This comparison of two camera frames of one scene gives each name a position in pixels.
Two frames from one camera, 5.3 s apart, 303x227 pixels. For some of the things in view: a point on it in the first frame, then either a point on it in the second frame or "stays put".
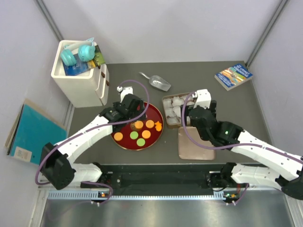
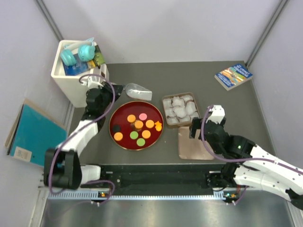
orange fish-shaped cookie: [158, 126] stays put
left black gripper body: [138, 113] to [107, 94]
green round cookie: [140, 142] stays put
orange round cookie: [138, 124] stays put
